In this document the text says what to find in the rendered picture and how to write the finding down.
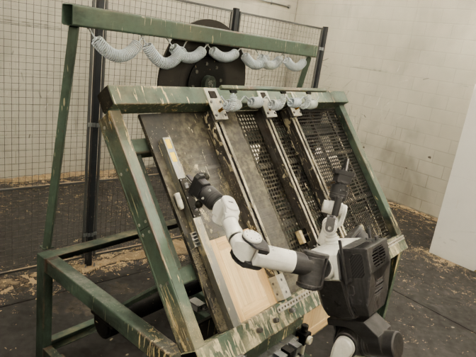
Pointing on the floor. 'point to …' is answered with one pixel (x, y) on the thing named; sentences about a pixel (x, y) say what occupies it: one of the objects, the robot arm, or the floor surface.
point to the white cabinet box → (460, 201)
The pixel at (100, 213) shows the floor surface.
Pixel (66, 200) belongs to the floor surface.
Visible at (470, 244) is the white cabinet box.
